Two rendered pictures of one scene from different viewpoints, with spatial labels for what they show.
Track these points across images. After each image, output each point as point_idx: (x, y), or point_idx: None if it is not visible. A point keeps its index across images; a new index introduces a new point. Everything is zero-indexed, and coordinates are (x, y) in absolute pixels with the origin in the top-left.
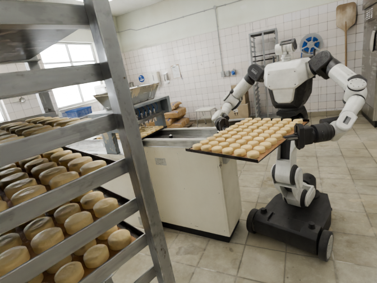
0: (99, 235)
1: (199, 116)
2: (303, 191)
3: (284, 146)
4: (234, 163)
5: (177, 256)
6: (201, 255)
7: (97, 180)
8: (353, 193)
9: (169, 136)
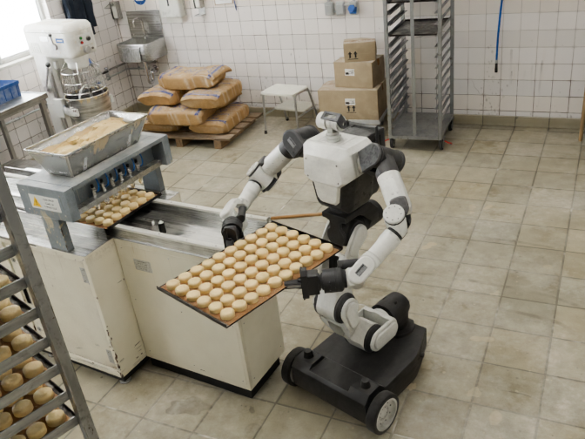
0: (38, 419)
1: (273, 100)
2: (372, 327)
3: (332, 263)
4: None
5: (167, 415)
6: (204, 415)
7: (36, 383)
8: (484, 325)
9: (158, 225)
